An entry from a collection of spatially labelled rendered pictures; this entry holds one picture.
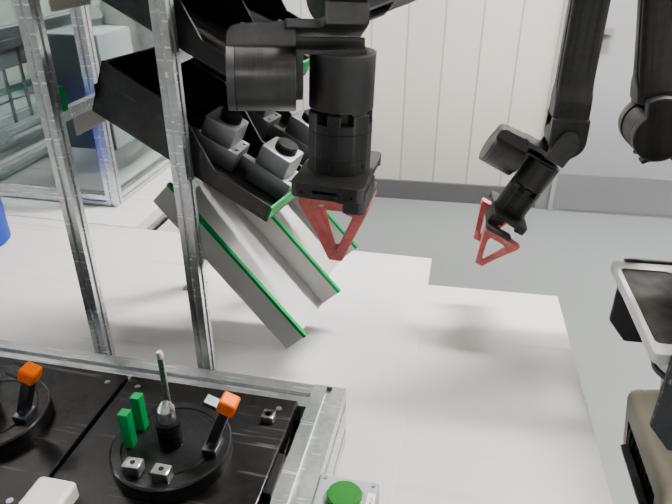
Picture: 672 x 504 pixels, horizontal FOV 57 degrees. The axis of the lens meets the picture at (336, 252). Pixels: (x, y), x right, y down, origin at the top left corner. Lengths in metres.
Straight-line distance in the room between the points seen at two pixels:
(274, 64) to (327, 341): 0.68
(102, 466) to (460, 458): 0.47
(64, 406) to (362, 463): 0.41
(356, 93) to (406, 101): 3.16
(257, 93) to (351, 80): 0.08
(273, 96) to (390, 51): 3.12
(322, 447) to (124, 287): 0.69
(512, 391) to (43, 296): 0.92
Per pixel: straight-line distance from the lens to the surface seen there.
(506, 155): 1.06
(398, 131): 3.74
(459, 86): 3.66
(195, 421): 0.79
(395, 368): 1.06
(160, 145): 0.84
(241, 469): 0.76
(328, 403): 0.84
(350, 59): 0.52
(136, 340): 1.17
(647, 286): 1.04
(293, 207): 1.09
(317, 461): 0.77
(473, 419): 0.99
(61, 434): 0.86
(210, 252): 0.87
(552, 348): 1.17
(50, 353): 1.02
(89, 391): 0.91
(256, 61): 0.52
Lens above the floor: 1.53
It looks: 28 degrees down
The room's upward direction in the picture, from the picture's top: straight up
